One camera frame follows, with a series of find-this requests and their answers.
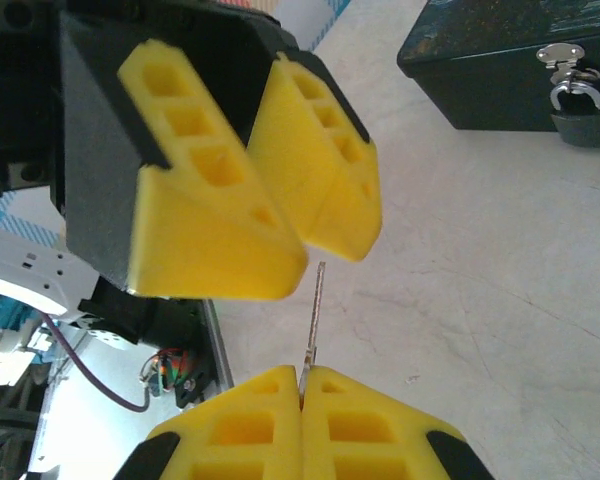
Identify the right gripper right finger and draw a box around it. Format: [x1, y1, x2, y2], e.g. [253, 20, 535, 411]
[301, 366, 497, 480]

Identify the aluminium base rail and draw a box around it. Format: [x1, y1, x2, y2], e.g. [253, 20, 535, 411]
[199, 298, 237, 392]

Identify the small metal key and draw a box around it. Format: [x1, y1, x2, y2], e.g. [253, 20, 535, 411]
[297, 260, 329, 402]

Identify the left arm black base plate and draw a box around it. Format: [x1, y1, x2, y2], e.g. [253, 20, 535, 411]
[169, 349, 219, 409]

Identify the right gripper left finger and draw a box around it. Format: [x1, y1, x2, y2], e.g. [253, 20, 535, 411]
[113, 363, 302, 480]

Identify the silver hasp latch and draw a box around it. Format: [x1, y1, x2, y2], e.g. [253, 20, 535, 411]
[536, 43, 600, 96]

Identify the black padlock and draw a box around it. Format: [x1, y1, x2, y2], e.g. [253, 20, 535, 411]
[549, 79, 600, 149]

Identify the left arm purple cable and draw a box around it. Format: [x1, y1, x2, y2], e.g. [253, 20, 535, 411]
[39, 309, 154, 414]

